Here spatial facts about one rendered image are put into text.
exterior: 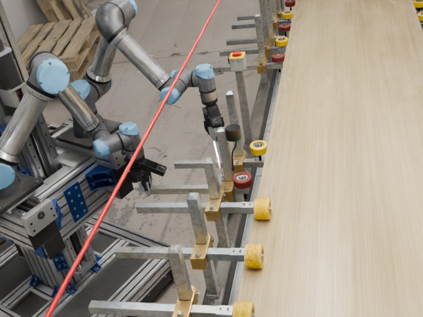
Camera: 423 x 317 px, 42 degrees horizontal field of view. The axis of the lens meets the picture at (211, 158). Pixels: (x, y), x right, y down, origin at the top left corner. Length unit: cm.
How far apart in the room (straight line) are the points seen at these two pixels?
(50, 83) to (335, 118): 132
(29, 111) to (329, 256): 117
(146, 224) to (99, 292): 81
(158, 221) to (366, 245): 195
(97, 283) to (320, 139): 140
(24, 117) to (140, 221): 175
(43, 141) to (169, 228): 130
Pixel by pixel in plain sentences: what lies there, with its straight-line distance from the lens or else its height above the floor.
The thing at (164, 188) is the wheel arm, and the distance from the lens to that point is 239.
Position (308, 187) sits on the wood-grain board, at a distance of 219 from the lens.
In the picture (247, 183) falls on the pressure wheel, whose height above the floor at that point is 90.
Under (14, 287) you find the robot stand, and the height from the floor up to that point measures 21.
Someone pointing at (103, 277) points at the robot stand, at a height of 21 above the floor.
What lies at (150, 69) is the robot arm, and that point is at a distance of 225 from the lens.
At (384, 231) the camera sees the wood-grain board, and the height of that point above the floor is 90.
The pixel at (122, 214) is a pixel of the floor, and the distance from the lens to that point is 377.
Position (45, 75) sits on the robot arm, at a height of 152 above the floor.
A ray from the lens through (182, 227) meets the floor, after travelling 352.
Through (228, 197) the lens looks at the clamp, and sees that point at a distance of 229.
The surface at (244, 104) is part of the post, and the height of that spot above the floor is 97.
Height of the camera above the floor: 221
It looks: 33 degrees down
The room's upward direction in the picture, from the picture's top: 11 degrees counter-clockwise
